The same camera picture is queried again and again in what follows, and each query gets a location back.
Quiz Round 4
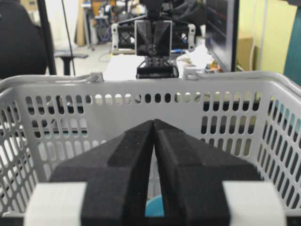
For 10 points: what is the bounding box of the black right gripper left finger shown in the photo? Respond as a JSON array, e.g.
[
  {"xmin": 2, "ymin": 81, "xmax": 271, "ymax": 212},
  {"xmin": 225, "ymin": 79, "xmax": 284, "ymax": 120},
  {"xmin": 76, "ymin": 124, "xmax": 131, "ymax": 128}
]
[{"xmin": 24, "ymin": 120, "xmax": 155, "ymax": 226}]

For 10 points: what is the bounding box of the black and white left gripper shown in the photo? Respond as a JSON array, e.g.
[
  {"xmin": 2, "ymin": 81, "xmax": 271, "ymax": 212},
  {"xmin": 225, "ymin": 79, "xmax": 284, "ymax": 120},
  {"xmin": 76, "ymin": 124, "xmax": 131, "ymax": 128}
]
[{"xmin": 111, "ymin": 19, "xmax": 196, "ymax": 79}]

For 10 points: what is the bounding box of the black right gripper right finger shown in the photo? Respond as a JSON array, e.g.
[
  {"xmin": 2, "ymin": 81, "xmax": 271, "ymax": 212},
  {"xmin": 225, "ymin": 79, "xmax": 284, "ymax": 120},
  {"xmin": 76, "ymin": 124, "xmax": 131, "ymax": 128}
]
[{"xmin": 153, "ymin": 119, "xmax": 288, "ymax": 226}]

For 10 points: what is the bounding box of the blue round object in basket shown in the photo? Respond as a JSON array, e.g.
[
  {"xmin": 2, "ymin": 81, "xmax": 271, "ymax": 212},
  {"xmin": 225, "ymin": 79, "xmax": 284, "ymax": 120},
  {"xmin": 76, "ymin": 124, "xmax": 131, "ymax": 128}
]
[{"xmin": 145, "ymin": 195, "xmax": 165, "ymax": 217}]

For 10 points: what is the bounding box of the grey plastic shopping basket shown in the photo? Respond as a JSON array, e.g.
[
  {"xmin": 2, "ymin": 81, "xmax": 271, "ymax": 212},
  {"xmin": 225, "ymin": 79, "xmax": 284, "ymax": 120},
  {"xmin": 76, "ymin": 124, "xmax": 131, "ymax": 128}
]
[{"xmin": 0, "ymin": 72, "xmax": 301, "ymax": 213}]

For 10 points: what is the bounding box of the black computer monitor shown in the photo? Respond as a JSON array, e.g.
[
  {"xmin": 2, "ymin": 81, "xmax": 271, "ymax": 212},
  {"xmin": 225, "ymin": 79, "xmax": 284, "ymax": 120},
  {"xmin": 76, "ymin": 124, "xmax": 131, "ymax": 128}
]
[{"xmin": 205, "ymin": 0, "xmax": 239, "ymax": 72}]

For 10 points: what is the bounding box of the brown cardboard box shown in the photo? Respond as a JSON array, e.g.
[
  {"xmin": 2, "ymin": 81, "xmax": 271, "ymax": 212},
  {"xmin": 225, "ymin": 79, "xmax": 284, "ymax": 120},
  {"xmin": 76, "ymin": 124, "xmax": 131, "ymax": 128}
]
[{"xmin": 237, "ymin": 32, "xmax": 253, "ymax": 71}]

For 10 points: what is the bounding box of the black vertical pole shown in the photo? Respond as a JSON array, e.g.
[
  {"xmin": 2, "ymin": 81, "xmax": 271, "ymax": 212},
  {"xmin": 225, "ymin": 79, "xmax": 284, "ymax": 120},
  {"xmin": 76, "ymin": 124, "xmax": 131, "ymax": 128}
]
[{"xmin": 37, "ymin": 0, "xmax": 57, "ymax": 75}]

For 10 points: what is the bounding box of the black office chair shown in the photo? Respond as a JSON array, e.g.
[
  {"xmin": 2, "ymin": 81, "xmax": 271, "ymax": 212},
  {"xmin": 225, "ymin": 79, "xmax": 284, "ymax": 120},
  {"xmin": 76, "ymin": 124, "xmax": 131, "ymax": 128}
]
[{"xmin": 0, "ymin": 3, "xmax": 89, "ymax": 80}]

